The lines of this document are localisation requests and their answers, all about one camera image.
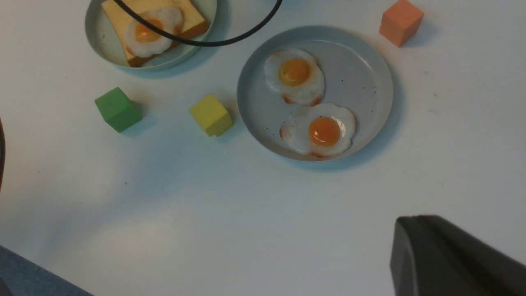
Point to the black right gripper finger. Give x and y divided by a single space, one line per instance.
433 257

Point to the fried egg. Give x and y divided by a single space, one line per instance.
295 75
142 42
322 131

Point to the toast slice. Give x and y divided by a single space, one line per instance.
196 25

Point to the grey egg plate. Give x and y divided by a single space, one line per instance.
356 78

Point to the orange cube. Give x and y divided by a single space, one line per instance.
400 22

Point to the yellow cube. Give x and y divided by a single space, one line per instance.
211 116

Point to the green cube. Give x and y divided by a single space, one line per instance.
118 110

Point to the green empty plate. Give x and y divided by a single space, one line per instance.
105 43

